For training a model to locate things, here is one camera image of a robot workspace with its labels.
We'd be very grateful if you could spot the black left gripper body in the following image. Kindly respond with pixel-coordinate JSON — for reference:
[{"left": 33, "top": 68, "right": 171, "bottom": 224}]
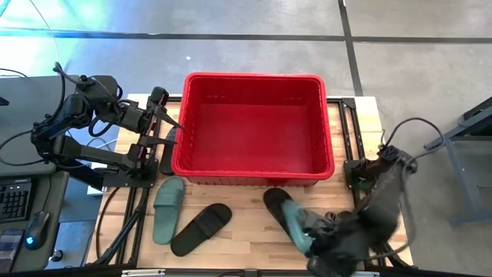
[{"left": 122, "top": 86, "right": 171, "bottom": 162}]

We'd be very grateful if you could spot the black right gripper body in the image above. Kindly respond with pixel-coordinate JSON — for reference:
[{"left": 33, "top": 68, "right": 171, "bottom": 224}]
[{"left": 303, "top": 209, "right": 370, "bottom": 277}]

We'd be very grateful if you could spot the green rubber slide sandal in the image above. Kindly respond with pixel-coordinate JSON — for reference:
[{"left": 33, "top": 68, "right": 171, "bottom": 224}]
[
  {"left": 280, "top": 199, "right": 314, "bottom": 255},
  {"left": 152, "top": 176, "right": 186, "bottom": 245}
]

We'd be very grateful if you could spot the red plastic bin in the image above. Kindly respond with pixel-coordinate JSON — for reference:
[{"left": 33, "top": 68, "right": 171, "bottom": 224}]
[{"left": 171, "top": 72, "right": 336, "bottom": 187}]

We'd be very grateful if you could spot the grey laptop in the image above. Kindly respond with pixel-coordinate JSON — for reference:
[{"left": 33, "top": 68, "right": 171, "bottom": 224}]
[{"left": 0, "top": 75, "right": 78, "bottom": 178}]

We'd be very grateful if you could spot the dark grey desk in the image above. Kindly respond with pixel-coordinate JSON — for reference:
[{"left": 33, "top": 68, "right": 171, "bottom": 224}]
[{"left": 0, "top": 171, "right": 71, "bottom": 273}]

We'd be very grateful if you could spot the black computer mouse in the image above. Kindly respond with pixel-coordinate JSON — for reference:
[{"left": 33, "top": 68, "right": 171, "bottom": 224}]
[{"left": 23, "top": 210, "right": 51, "bottom": 251}]

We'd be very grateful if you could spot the black keyboard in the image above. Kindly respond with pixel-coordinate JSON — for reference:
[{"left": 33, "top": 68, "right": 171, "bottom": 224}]
[{"left": 0, "top": 177, "right": 34, "bottom": 224}]

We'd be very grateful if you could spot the blue-grey metal cart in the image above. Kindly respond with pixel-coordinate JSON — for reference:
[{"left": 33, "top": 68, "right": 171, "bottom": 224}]
[{"left": 424, "top": 95, "right": 492, "bottom": 228}]

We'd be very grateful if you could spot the black aluminium frame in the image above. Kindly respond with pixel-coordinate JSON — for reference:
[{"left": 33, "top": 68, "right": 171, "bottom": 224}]
[
  {"left": 91, "top": 95, "right": 184, "bottom": 266},
  {"left": 334, "top": 97, "right": 414, "bottom": 269}
]

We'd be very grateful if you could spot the black table cable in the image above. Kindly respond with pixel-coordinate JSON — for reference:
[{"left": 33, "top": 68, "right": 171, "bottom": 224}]
[{"left": 95, "top": 186, "right": 121, "bottom": 259}]

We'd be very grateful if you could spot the thin white cable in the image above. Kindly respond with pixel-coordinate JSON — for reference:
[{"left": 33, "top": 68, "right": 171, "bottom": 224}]
[{"left": 28, "top": 0, "right": 62, "bottom": 65}]

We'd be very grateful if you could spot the black frame crossbar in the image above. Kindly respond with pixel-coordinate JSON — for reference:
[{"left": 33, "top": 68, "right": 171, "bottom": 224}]
[{"left": 0, "top": 263, "right": 492, "bottom": 277}]

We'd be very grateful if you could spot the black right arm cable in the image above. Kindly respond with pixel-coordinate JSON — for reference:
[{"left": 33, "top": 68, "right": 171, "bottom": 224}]
[{"left": 383, "top": 115, "right": 447, "bottom": 161}]

